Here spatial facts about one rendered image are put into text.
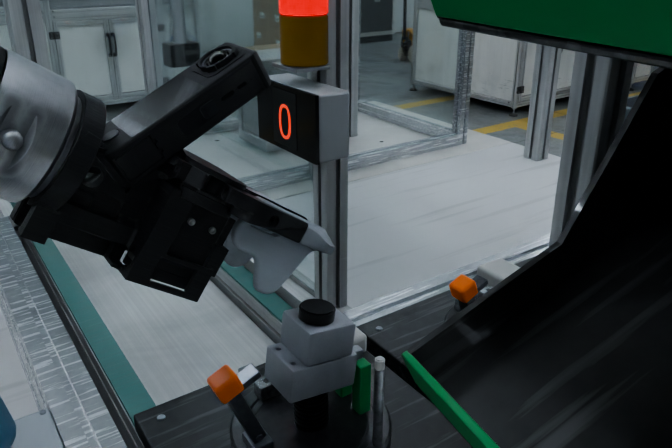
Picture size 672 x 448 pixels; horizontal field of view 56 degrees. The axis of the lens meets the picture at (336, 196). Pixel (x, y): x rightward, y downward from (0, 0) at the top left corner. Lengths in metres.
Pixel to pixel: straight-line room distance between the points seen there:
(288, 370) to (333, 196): 0.26
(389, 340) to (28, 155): 0.47
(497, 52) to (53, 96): 5.52
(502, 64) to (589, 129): 5.46
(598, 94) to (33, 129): 0.27
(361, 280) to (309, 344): 0.55
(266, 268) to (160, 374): 0.36
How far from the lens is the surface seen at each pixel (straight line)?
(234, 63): 0.40
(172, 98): 0.40
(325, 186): 0.71
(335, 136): 0.64
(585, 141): 0.32
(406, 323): 0.74
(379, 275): 1.07
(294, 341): 0.52
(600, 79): 0.31
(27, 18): 1.47
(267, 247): 0.44
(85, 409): 0.68
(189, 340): 0.83
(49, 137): 0.35
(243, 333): 0.83
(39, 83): 0.36
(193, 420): 0.63
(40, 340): 0.80
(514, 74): 5.67
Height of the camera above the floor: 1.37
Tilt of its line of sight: 22 degrees down
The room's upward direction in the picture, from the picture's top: straight up
